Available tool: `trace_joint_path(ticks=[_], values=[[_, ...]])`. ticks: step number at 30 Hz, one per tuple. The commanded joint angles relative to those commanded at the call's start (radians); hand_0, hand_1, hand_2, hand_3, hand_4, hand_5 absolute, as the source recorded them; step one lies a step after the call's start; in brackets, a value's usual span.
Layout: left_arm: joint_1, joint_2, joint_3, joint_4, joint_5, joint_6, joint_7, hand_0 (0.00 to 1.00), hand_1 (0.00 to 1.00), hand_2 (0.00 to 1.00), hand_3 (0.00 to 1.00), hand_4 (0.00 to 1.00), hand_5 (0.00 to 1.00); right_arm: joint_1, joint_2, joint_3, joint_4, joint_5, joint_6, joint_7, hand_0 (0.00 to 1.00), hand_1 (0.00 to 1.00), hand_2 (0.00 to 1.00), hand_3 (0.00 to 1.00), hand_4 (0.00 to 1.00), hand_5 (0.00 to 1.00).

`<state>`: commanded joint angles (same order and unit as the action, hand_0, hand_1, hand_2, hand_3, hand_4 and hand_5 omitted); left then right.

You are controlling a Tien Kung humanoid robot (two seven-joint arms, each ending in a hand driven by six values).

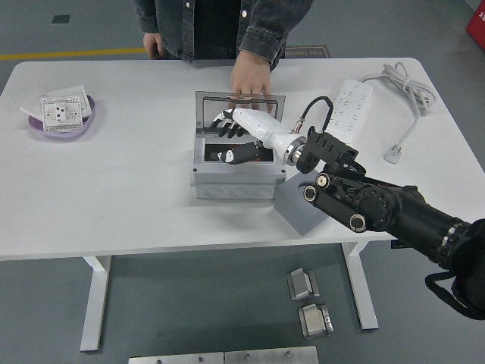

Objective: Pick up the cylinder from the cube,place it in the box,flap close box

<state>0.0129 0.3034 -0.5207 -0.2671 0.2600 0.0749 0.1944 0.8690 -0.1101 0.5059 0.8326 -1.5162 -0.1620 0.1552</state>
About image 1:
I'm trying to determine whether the dark floor sign with lettering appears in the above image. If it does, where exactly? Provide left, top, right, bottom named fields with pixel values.
left=282, top=45, right=331, bottom=60

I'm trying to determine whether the purple bowl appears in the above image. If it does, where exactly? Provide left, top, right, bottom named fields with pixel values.
left=28, top=94, right=97, bottom=143

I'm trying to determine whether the grey plastic junction box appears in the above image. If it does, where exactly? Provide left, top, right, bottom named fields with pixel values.
left=190, top=127, right=288, bottom=200

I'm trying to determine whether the white printed socket panel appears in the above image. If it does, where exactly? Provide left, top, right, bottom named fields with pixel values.
left=39, top=94, right=85, bottom=134

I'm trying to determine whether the red box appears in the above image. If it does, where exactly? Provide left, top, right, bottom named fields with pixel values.
left=465, top=0, right=485, bottom=37

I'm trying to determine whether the grey cube with round hole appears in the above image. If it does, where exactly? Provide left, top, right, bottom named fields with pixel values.
left=273, top=172, right=327, bottom=238

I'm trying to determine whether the grey metal plate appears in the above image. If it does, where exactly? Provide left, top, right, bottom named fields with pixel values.
left=224, top=345, right=319, bottom=364
left=128, top=351, right=225, bottom=364

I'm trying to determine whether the person's right hand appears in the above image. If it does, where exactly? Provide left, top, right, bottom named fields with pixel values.
left=142, top=32, right=165, bottom=60

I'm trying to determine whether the silver metal clamp block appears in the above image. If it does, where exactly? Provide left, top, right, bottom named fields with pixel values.
left=298, top=303, right=335, bottom=338
left=286, top=267, right=321, bottom=302

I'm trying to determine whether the person's left hand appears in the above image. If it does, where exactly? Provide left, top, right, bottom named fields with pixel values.
left=230, top=49, right=274, bottom=115

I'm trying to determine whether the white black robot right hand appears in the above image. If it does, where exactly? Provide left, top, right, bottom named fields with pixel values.
left=206, top=107, right=308, bottom=167

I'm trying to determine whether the white power strip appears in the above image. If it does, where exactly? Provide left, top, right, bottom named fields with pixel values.
left=325, top=78, right=374, bottom=143

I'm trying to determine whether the white power cord with plug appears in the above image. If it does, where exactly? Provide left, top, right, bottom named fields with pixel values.
left=358, top=62, right=439, bottom=165

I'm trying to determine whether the transparent hinged box lid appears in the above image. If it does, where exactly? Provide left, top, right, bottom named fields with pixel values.
left=195, top=89, right=286, bottom=133

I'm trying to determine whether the white table leg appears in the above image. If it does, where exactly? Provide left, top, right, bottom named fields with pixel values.
left=342, top=240, right=380, bottom=331
left=79, top=254, right=113, bottom=353

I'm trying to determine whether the person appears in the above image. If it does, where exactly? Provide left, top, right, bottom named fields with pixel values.
left=158, top=0, right=258, bottom=64

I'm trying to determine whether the plain white switch plate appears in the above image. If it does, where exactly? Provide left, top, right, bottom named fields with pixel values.
left=20, top=85, right=94, bottom=126

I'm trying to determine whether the yellow floor tape line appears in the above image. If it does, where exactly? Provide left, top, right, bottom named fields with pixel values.
left=0, top=47, right=147, bottom=61

